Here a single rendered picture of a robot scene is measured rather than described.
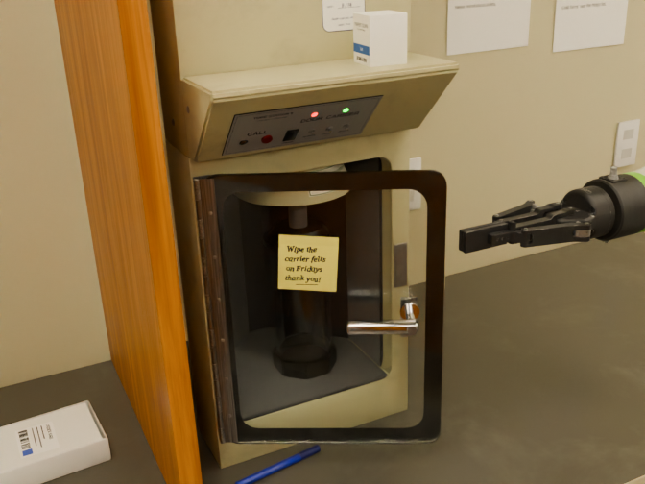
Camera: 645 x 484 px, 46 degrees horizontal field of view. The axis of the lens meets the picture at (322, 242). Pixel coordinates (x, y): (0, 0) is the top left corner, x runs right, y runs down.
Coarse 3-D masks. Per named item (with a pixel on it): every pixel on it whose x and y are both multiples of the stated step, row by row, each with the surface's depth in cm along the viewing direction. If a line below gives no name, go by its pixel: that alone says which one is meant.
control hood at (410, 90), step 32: (320, 64) 95; (352, 64) 94; (416, 64) 92; (448, 64) 93; (192, 96) 87; (224, 96) 81; (256, 96) 83; (288, 96) 85; (320, 96) 87; (352, 96) 90; (384, 96) 93; (416, 96) 95; (192, 128) 89; (224, 128) 86; (384, 128) 100
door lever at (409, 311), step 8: (408, 304) 99; (416, 304) 99; (400, 312) 99; (408, 312) 98; (416, 312) 99; (352, 320) 96; (360, 320) 96; (368, 320) 96; (376, 320) 96; (384, 320) 96; (392, 320) 96; (400, 320) 95; (408, 320) 95; (416, 320) 95; (352, 328) 95; (360, 328) 95; (368, 328) 95; (376, 328) 95; (384, 328) 95; (392, 328) 95; (400, 328) 95; (408, 328) 94; (416, 328) 94
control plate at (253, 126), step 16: (256, 112) 86; (272, 112) 87; (288, 112) 88; (304, 112) 89; (320, 112) 91; (336, 112) 92; (352, 112) 93; (368, 112) 95; (240, 128) 88; (256, 128) 89; (272, 128) 90; (288, 128) 91; (304, 128) 93; (320, 128) 94; (336, 128) 96; (352, 128) 97; (256, 144) 92; (272, 144) 94; (288, 144) 95
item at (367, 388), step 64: (256, 192) 94; (320, 192) 94; (384, 192) 93; (256, 256) 97; (384, 256) 97; (256, 320) 101; (320, 320) 100; (256, 384) 105; (320, 384) 104; (384, 384) 104
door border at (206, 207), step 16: (208, 192) 94; (208, 208) 95; (208, 224) 96; (208, 240) 97; (208, 256) 98; (208, 272) 98; (208, 288) 99; (224, 304) 100; (208, 320) 101; (224, 320) 101; (224, 336) 102; (224, 352) 103; (224, 368) 104; (224, 384) 105; (224, 400) 106; (224, 416) 107
